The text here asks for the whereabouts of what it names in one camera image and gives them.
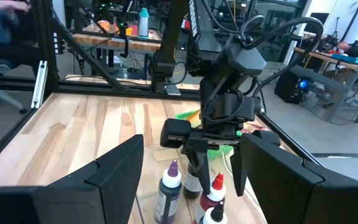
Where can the wooden desk grey legs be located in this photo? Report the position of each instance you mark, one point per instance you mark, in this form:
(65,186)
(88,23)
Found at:
(322,57)

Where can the purple-capped food colouring bottle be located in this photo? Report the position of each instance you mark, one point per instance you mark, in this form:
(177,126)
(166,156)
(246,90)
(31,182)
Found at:
(168,199)

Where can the black aluminium table frame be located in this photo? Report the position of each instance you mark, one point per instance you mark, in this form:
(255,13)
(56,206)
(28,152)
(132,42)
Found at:
(120,90)

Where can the silver aluminium bar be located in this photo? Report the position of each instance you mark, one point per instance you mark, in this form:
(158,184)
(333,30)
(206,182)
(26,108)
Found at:
(39,84)

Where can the black-capped food colouring bottle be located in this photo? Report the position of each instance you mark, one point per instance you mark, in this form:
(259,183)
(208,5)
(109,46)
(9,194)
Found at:
(211,217)
(191,186)

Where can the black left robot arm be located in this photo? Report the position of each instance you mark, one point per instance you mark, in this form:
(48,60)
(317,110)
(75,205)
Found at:
(204,31)

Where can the black computer tower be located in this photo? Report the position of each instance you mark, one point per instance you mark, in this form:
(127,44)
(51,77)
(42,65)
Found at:
(287,90)

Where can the green plastic basket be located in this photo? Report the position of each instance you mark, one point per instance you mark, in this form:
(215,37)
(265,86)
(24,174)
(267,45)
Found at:
(219,152)

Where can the background wooden workbench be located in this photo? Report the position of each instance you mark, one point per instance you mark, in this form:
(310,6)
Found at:
(117,43)

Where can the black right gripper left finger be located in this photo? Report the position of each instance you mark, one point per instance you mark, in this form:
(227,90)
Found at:
(110,186)

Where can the small orange object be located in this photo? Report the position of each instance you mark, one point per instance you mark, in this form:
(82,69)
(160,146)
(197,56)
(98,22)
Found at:
(103,26)

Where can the person's hand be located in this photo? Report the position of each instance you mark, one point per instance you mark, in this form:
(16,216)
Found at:
(11,4)

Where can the white bottle teal cap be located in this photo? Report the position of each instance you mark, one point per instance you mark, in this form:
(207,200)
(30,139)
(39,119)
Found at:
(144,26)

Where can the orange glazed toy donut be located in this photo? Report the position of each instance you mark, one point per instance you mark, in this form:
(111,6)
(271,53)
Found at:
(195,119)

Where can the red food colouring bottle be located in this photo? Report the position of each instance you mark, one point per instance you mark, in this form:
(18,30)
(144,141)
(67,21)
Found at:
(211,202)

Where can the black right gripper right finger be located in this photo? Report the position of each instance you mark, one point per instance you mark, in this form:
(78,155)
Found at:
(291,193)

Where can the red snack bag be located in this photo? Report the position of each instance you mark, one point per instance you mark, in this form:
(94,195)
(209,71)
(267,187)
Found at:
(253,126)

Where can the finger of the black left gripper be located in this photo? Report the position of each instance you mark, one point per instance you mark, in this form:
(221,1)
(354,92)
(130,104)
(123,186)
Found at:
(204,168)
(238,174)

